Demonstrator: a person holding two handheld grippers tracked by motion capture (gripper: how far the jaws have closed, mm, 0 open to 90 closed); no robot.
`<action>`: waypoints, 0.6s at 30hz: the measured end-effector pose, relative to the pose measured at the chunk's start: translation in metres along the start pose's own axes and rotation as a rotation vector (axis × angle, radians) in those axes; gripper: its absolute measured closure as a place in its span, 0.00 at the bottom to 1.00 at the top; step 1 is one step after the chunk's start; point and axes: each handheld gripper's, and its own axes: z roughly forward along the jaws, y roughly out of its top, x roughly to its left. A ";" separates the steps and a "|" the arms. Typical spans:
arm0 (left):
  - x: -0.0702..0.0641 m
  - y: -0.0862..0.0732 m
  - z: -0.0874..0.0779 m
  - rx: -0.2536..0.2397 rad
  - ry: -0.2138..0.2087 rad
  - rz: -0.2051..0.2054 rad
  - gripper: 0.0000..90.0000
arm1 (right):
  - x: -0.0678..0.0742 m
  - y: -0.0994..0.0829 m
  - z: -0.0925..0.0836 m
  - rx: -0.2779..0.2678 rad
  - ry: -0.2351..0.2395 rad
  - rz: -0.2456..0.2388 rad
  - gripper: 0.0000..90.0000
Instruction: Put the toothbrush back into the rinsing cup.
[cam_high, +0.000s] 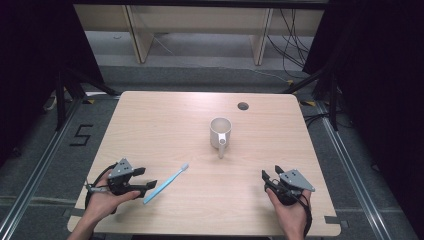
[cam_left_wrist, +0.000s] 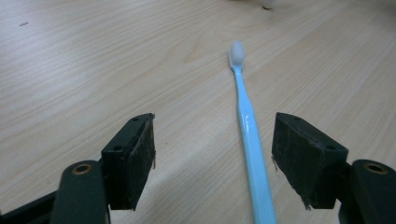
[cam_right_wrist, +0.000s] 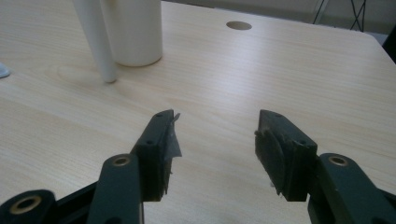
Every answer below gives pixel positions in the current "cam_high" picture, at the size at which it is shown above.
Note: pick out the black curtain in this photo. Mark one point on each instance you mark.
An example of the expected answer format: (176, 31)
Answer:
(383, 83)
(33, 66)

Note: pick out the person's left hand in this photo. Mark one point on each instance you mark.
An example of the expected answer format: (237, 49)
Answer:
(101, 203)

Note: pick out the black metal stand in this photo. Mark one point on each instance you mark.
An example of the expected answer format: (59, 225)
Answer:
(333, 100)
(60, 100)

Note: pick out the beige wooden desk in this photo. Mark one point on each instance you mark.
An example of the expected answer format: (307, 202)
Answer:
(200, 20)

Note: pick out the black tape floor mark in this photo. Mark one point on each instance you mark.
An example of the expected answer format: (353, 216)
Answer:
(81, 135)

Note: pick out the metal floor rail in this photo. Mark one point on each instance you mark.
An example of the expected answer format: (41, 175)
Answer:
(36, 173)
(353, 170)

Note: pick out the yellow black tape piece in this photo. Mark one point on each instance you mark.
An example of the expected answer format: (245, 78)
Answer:
(308, 103)
(88, 101)
(290, 82)

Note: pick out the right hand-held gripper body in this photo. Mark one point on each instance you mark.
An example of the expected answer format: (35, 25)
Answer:
(295, 180)

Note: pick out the light blue toothbrush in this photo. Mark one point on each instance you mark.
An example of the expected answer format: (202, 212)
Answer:
(163, 185)

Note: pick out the person's right hand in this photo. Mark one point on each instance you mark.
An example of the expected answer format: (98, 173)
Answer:
(293, 216)

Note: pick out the white cup with holder tube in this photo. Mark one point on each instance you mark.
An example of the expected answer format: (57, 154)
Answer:
(220, 133)

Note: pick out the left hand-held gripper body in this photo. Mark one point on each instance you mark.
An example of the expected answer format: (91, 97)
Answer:
(121, 170)

